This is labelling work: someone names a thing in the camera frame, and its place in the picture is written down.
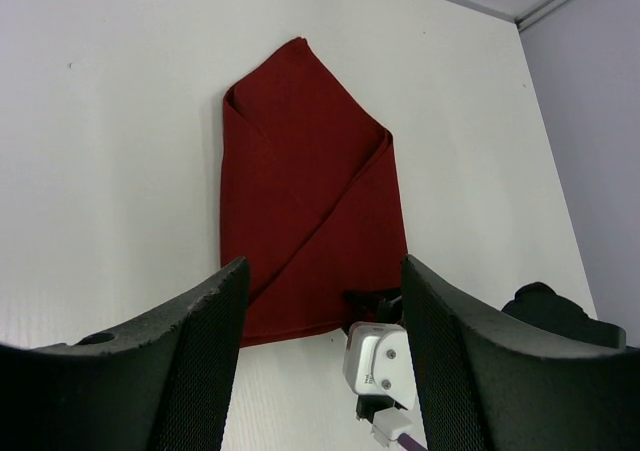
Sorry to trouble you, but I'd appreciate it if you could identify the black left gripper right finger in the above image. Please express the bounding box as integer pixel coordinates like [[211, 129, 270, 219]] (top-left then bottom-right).
[[401, 256, 639, 450]]

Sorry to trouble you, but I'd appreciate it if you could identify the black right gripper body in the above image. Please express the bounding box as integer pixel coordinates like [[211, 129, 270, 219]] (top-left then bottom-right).
[[342, 287, 405, 334]]

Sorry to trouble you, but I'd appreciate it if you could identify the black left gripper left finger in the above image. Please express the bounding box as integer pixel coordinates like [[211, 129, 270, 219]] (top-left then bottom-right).
[[1, 258, 250, 450]]

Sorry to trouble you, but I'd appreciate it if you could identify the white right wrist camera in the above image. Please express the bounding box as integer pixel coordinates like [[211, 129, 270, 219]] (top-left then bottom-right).
[[343, 322, 423, 450]]

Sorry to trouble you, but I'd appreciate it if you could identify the red cloth napkin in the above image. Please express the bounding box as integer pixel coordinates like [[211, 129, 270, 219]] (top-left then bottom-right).
[[219, 37, 407, 346]]

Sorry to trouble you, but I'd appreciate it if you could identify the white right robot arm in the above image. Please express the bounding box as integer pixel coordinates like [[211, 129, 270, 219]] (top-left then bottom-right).
[[344, 282, 627, 349]]

